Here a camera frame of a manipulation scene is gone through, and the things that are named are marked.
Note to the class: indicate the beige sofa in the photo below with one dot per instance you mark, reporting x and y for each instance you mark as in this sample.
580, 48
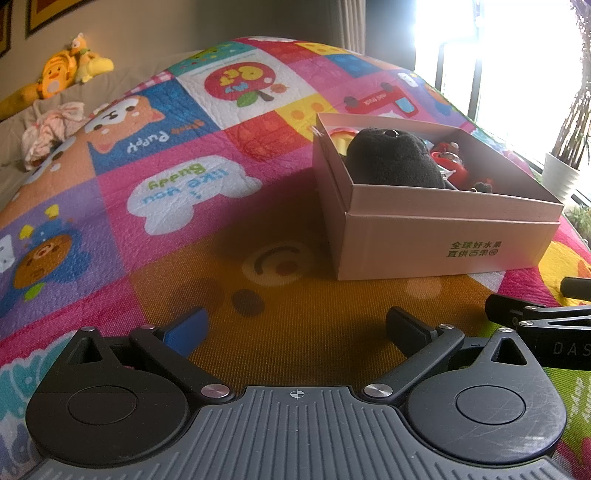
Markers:
9, 184

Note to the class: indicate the orange yellow plush toy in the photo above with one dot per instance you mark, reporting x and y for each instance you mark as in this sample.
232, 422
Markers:
57, 76

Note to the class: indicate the long yellow plush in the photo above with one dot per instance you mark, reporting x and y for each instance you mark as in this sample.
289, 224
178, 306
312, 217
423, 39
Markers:
18, 101

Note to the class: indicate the window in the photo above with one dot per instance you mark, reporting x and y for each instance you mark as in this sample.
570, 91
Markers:
508, 69

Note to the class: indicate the red toy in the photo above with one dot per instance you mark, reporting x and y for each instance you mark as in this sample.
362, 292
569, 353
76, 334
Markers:
455, 170

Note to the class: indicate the black plush toy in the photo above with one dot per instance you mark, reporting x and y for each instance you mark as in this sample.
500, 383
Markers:
392, 161

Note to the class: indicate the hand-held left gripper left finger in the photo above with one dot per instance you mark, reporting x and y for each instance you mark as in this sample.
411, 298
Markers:
189, 330

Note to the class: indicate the yellow green plush toy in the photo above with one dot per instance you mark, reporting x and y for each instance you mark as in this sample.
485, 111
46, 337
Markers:
90, 62

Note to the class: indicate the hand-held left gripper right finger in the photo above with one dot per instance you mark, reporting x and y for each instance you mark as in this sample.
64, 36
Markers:
406, 328

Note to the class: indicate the colourful cartoon play mat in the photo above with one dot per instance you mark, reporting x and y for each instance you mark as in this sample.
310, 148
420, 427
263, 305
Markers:
184, 138

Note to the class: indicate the beige curtain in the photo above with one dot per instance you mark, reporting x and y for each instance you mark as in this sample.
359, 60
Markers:
346, 23

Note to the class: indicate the dried plant branches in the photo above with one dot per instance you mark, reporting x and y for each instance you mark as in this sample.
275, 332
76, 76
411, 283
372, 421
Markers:
575, 129

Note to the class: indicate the pink and yellow cupcake toy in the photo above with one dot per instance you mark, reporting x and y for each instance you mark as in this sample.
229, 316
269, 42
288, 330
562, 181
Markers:
342, 141

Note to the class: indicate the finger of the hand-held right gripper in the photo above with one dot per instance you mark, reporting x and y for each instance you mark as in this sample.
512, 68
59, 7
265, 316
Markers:
517, 309
577, 287

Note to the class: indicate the pink cardboard box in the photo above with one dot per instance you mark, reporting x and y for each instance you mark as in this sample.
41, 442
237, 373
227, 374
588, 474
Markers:
415, 240

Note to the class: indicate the dark framed picture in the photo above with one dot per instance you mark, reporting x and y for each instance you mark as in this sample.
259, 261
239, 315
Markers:
4, 27
55, 14

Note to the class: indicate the white plant pot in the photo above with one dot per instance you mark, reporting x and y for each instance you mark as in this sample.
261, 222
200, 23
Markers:
561, 177

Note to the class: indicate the pink crumpled clothing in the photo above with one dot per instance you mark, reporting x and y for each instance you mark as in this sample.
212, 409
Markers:
51, 134

